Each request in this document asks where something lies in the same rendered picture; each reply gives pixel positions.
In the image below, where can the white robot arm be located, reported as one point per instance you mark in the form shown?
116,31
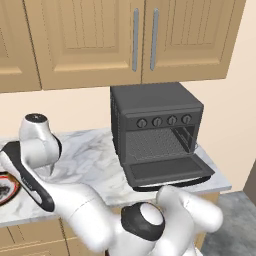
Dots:
83,206

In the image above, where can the dark grey toaster oven door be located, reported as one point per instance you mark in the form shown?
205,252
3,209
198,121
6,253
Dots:
166,170

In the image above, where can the tan base cupboard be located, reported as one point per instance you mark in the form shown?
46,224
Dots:
208,198

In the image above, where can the dark grey toaster oven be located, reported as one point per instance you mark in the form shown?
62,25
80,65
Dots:
153,100

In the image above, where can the red rimmed plate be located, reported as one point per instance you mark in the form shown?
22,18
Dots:
12,193

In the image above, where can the tan drawer front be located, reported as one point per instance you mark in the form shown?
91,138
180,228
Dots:
30,233

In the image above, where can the dark round oven knob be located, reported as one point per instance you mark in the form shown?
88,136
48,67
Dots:
157,121
172,120
142,123
186,118

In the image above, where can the tan wall cupboard door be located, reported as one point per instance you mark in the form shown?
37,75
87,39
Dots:
196,36
83,40
13,43

